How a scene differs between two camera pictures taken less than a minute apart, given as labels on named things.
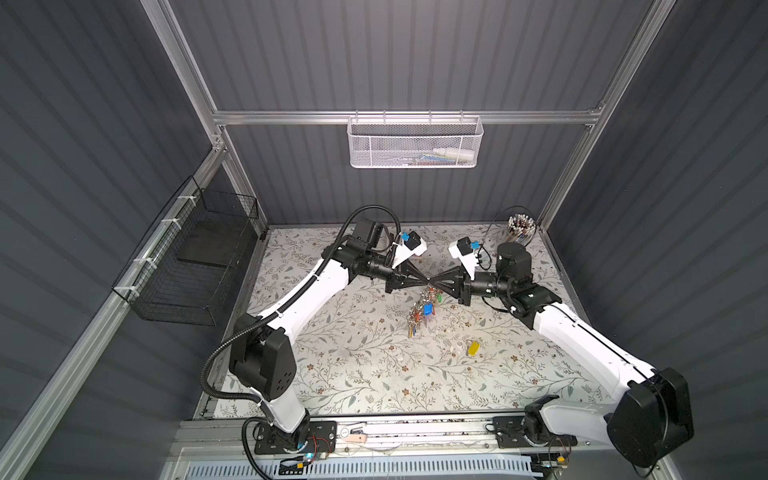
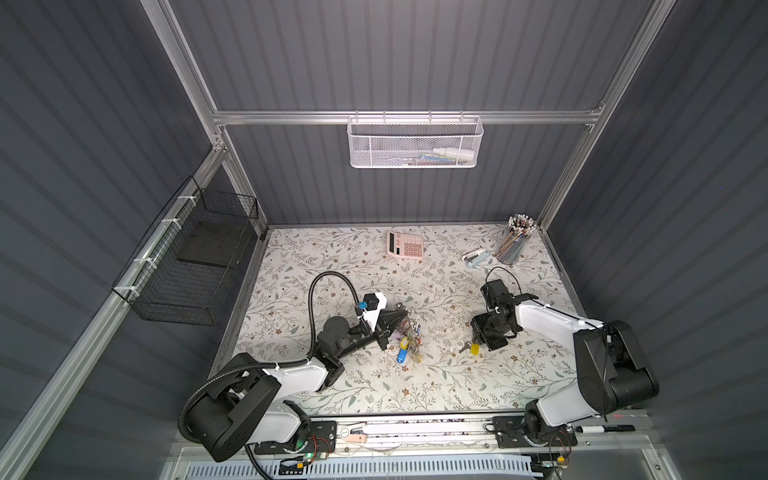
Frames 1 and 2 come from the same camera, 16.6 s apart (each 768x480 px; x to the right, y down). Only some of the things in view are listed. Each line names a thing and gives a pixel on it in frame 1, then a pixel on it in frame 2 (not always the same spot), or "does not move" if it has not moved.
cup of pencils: x=521 y=229 does not move
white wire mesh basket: x=414 y=141 does not move
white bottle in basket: x=456 y=154 does not move
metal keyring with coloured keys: x=423 y=308 to x=411 y=342
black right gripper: x=458 y=280 to x=476 y=331
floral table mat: x=380 y=351 does not move
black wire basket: x=185 y=269 does not move
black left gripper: x=403 y=278 to x=383 y=332
